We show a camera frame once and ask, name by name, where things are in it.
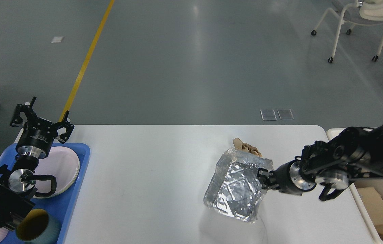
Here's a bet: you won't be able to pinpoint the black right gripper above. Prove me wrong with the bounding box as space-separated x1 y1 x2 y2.
257 161 315 196

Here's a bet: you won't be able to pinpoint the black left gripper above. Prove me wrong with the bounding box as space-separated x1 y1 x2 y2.
9 96 75 160

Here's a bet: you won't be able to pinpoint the large foil tray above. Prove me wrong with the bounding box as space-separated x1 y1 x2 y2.
203 148 273 223

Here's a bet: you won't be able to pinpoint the pink plate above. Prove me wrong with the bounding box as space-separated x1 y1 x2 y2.
35 146 80 198

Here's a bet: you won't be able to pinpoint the brown paper ball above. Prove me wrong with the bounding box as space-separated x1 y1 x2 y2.
233 138 263 158

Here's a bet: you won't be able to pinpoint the dark teal mug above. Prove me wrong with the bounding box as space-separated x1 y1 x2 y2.
16 209 62 244

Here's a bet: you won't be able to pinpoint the brown paper bag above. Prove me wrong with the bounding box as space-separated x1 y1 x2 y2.
357 187 383 242

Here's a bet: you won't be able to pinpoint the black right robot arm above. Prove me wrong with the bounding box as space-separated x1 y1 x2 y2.
256 125 383 201

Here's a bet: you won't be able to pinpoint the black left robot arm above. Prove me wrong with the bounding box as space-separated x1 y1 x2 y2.
0 97 74 231

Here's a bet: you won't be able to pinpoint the floor outlet plates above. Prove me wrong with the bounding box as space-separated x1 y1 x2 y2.
260 109 295 121

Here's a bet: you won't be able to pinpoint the blue plastic tray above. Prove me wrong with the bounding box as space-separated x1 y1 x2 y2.
0 143 91 244

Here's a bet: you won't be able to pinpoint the white paper on floor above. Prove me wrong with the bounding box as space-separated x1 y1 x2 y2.
51 37 64 43

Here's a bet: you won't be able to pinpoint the white chair right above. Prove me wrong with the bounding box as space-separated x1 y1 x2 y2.
311 0 383 63

